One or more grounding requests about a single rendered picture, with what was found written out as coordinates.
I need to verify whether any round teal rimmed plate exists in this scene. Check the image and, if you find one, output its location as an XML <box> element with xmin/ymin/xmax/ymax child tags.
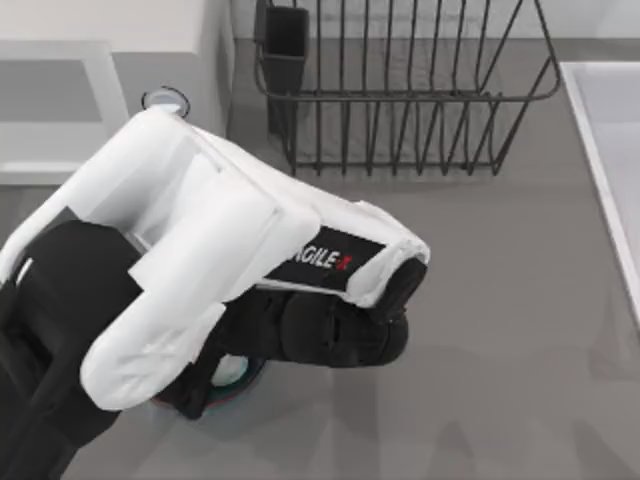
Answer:
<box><xmin>152</xmin><ymin>353</ymin><xmax>267</xmax><ymax>417</ymax></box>

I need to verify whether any small clear round cup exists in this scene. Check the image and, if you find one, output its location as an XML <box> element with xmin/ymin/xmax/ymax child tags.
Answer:
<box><xmin>141</xmin><ymin>86</ymin><xmax>192</xmax><ymax>118</ymax></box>

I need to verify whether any dark utensil holder cup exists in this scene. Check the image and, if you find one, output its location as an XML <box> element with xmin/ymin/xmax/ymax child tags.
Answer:
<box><xmin>254</xmin><ymin>2</ymin><xmax>309</xmax><ymax>97</ymax></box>

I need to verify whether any dark wire dish rack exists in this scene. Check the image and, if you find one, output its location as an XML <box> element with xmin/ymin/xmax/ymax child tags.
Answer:
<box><xmin>253</xmin><ymin>0</ymin><xmax>561</xmax><ymax>177</ymax></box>

